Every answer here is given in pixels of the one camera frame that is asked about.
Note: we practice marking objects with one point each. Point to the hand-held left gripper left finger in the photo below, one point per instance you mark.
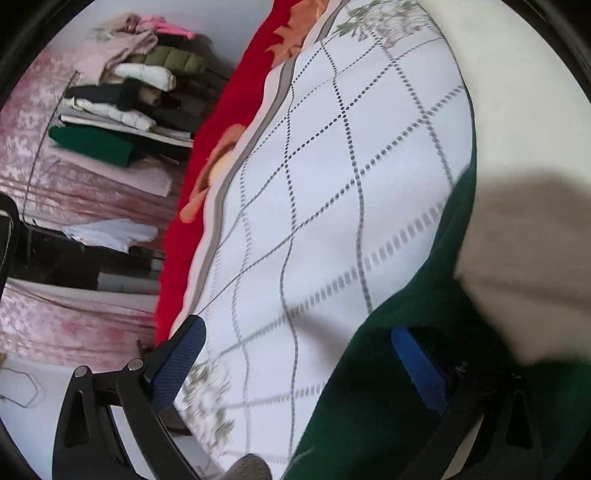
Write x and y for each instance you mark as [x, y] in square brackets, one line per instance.
[182, 357]

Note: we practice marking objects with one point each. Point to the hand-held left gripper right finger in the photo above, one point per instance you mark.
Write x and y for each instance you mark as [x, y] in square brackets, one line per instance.
[418, 369]

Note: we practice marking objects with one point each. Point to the dark green striped sweater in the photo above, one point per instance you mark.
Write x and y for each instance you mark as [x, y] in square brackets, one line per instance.
[369, 415]

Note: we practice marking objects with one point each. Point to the pile of assorted clothes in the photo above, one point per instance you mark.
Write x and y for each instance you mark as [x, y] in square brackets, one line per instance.
[115, 106]

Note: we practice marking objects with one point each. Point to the white garment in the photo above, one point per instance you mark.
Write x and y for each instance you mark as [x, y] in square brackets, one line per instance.
[108, 233]

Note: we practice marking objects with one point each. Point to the white lattice printed mat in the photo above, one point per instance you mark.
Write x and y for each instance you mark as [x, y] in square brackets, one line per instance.
[323, 184]

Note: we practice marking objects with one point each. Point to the pink floral cloth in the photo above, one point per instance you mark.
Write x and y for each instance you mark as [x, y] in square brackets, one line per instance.
[46, 184]

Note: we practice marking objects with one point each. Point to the white cloth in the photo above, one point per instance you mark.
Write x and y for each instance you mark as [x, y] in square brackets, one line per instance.
[508, 115]

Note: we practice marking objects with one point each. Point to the red floral blanket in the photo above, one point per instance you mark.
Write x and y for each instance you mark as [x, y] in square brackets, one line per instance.
[240, 92]

